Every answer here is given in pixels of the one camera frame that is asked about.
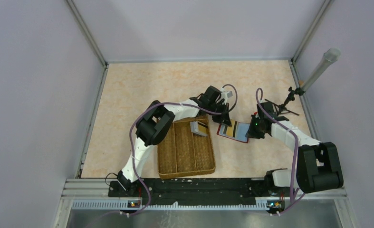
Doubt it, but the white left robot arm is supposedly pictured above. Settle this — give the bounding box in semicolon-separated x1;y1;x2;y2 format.
117;86;238;196

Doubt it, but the red leather card holder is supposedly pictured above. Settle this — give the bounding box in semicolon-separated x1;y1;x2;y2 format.
217;119;249;143

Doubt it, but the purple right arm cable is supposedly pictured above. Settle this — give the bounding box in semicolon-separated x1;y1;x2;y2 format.
255;87;306;209

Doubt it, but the woven bamboo tray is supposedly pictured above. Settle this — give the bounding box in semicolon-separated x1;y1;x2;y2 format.
157;115;216;179

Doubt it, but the black mini tripod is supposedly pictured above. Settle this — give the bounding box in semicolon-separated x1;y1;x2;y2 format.
265;87;305;116

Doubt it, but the gold credit card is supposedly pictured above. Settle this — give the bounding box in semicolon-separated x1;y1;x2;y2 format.
219;124;234;137
230;120;239;138

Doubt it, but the aluminium frame rail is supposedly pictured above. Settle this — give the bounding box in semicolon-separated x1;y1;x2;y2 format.
65;0;109;68

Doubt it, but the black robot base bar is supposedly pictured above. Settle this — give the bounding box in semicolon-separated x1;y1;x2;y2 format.
108;177;296;209

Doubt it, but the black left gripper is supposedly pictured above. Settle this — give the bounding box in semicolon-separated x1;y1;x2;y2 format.
206;102;231;127

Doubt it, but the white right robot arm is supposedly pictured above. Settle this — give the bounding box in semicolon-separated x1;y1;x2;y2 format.
246;102;344;196

